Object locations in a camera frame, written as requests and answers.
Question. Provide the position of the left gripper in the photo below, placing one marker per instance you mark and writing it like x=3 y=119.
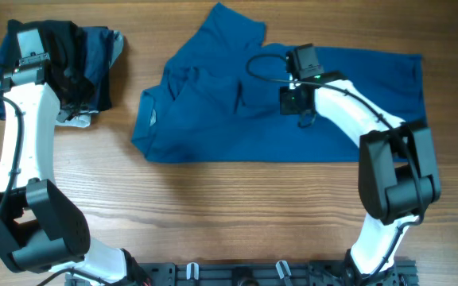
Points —
x=67 y=114

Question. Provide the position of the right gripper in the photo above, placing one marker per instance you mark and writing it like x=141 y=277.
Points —
x=285 y=106

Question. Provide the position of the blue polo shirt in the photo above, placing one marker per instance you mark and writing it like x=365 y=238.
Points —
x=218 y=99

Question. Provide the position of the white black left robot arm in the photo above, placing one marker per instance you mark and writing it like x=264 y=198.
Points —
x=41 y=230

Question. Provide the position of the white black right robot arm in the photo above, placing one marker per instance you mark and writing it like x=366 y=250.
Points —
x=398 y=175

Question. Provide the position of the light grey folded garment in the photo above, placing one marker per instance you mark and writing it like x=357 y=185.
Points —
x=101 y=48

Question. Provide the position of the black folded garment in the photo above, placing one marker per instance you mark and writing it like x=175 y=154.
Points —
x=63 y=73

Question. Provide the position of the dark blue folded garment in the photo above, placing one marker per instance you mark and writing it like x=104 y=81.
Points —
x=101 y=47

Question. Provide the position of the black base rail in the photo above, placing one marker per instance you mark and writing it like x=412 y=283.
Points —
x=314 y=273

